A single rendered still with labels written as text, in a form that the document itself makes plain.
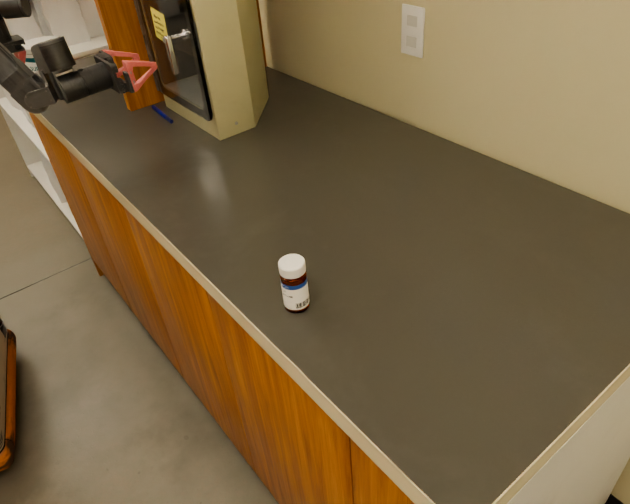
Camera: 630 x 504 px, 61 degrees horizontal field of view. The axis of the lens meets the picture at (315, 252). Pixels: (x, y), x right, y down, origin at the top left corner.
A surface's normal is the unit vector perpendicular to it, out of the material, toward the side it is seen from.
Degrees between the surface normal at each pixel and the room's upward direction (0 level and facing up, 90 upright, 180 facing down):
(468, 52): 90
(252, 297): 0
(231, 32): 90
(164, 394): 0
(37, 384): 0
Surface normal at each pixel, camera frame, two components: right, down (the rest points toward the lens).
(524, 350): -0.07, -0.78
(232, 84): 0.62, 0.45
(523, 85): -0.78, 0.43
